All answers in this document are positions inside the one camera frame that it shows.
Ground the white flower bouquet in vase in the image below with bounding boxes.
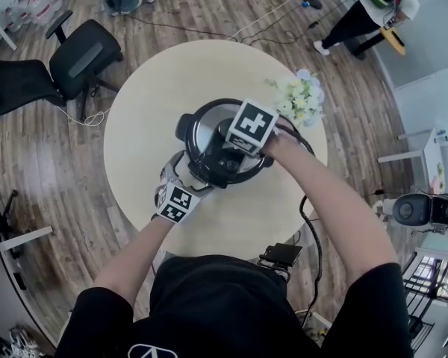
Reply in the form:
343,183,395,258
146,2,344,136
264,68,326,128

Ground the person's black shirt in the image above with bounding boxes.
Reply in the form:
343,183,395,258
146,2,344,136
55,254,414,358

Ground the black electric pressure cooker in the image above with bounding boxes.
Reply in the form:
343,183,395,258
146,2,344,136
175,113,276,193

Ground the wooden desk with white legs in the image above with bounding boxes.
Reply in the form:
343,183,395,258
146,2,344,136
0,13,19,52

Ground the black floor cable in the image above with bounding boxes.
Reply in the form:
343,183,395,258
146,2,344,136
128,13,296,46

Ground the round yellow table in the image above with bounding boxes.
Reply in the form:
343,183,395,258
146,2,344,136
352,26,408,61

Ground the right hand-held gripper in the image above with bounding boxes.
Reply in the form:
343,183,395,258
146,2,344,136
225,98,281,156

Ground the long white floor cable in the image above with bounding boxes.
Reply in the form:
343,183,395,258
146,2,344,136
225,0,300,43

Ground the grey and black backpack rig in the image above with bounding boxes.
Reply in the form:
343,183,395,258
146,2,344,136
391,190,448,236

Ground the grey desk with white legs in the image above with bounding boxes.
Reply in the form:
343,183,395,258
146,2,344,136
0,225,74,350

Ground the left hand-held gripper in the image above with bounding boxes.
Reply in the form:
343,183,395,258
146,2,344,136
155,150,216,224

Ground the black waist device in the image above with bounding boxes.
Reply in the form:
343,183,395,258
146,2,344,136
258,242,304,270

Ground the person's left forearm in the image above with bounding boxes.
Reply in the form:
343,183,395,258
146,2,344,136
93,213,173,324

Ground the black cooker lid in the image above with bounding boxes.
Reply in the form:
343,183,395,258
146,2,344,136
182,98,276,188

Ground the group of large water bottles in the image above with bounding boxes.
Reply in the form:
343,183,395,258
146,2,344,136
2,0,65,34

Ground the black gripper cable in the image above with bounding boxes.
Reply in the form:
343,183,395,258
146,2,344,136
274,123,324,330

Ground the person's right forearm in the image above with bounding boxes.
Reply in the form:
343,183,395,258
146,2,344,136
263,125,402,302

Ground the black office chair with armrests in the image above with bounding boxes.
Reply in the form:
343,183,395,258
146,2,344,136
0,9,125,123

